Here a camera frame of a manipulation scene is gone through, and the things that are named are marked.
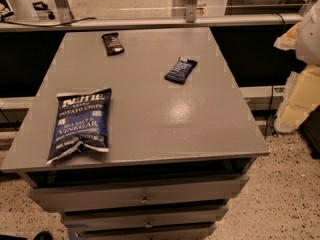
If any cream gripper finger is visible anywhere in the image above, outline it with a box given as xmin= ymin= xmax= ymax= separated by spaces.
xmin=273 ymin=23 xmax=300 ymax=50
xmin=274 ymin=65 xmax=320 ymax=133

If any dark chocolate rxbar wrapper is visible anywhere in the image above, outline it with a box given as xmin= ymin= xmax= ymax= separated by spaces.
xmin=102 ymin=32 xmax=124 ymax=56

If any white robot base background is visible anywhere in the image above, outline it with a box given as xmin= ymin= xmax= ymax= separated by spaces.
xmin=8 ymin=0 xmax=38 ymax=20

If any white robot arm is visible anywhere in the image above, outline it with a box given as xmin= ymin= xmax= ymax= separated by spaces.
xmin=274 ymin=1 xmax=320 ymax=133

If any blue rxbar wrapper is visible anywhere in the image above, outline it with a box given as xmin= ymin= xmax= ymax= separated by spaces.
xmin=164 ymin=57 xmax=198 ymax=84

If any blue kettle chip bag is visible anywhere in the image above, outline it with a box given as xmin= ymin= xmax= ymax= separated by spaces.
xmin=47 ymin=88 xmax=112 ymax=164

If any top grey drawer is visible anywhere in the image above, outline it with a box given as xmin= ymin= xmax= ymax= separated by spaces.
xmin=30 ymin=174 xmax=249 ymax=212

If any grey drawer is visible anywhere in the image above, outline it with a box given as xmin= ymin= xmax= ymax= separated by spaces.
xmin=30 ymin=174 xmax=249 ymax=212
xmin=68 ymin=223 xmax=216 ymax=240
xmin=62 ymin=204 xmax=228 ymax=231

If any middle grey drawer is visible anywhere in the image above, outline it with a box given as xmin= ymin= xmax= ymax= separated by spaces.
xmin=62 ymin=204 xmax=228 ymax=231

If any grey drawer cabinet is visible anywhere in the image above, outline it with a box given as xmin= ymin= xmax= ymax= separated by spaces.
xmin=0 ymin=27 xmax=270 ymax=240

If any bottom grey drawer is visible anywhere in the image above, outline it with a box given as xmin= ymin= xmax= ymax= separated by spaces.
xmin=68 ymin=223 xmax=216 ymax=240

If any black hanging cable right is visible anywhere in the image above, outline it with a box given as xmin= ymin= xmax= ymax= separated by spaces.
xmin=264 ymin=13 xmax=287 ymax=140

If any grey lower side rail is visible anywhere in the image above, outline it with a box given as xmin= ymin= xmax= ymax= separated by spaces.
xmin=240 ymin=85 xmax=284 ymax=111

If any metal frame post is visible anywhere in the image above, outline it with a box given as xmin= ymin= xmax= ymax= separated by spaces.
xmin=186 ymin=0 xmax=198 ymax=23

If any black cable on rail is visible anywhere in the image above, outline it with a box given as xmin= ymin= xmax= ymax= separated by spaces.
xmin=0 ymin=16 xmax=97 ymax=28

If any grey metal rail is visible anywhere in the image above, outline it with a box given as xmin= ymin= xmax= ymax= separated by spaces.
xmin=0 ymin=14 xmax=302 ymax=33

